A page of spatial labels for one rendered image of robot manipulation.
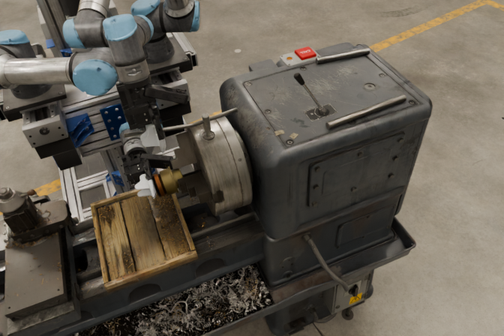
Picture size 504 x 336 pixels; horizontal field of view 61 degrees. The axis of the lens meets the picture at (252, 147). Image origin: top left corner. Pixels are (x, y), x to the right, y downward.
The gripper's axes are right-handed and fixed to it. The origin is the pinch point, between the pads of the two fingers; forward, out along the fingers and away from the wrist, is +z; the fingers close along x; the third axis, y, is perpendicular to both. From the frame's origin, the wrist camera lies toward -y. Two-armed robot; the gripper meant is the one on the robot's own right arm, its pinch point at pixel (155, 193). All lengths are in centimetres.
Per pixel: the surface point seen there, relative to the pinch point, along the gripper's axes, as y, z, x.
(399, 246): -88, 22, -54
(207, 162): -17.0, 6.2, 12.8
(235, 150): -26.3, 5.4, 13.3
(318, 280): -50, 22, -54
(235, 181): -23.4, 11.1, 6.3
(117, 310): 23.9, 12.6, -36.9
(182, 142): -12.9, -8.6, 9.7
